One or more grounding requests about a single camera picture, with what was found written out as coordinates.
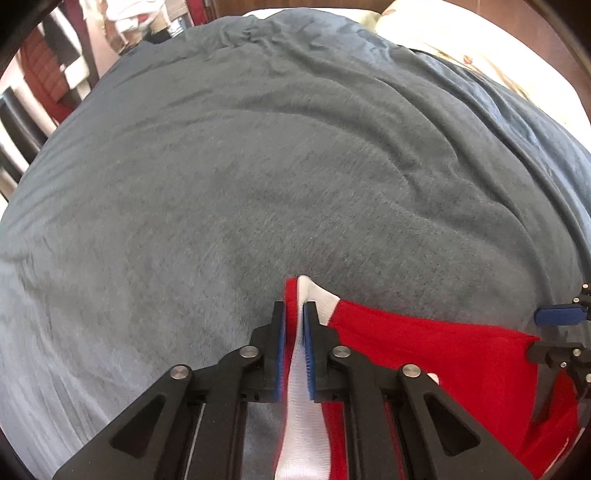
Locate grey bed blanket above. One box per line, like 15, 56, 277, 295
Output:
1, 9, 590, 479

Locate red and white pants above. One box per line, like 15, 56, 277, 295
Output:
274, 276, 582, 479

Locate cream pillow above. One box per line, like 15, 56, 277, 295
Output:
373, 0, 591, 126

